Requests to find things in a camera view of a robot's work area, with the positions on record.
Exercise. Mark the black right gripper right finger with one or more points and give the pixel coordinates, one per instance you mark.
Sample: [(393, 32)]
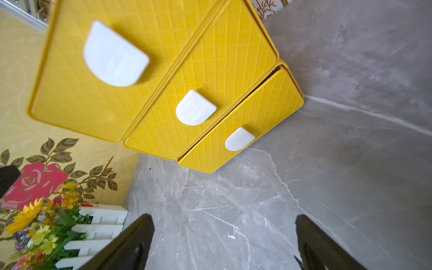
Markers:
[(318, 251)]

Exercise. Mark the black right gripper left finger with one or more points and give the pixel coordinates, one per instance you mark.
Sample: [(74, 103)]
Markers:
[(128, 251)]

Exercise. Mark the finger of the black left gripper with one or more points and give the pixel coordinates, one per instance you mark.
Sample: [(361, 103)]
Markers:
[(8, 176)]

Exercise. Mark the yellow top drawer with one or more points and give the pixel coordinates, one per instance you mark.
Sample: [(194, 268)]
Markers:
[(68, 95)]

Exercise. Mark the yellow drawer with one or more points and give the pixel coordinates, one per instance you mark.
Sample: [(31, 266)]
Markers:
[(68, 95), (227, 62), (274, 100)]

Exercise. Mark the yellow bottom drawer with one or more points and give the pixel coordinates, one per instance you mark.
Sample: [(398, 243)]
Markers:
[(274, 100)]

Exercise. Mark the white flower planter box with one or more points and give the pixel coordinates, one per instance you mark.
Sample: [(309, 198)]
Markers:
[(107, 223)]

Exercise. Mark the colourful artificial flower bouquet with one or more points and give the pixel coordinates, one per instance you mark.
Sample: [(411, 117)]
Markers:
[(44, 227)]

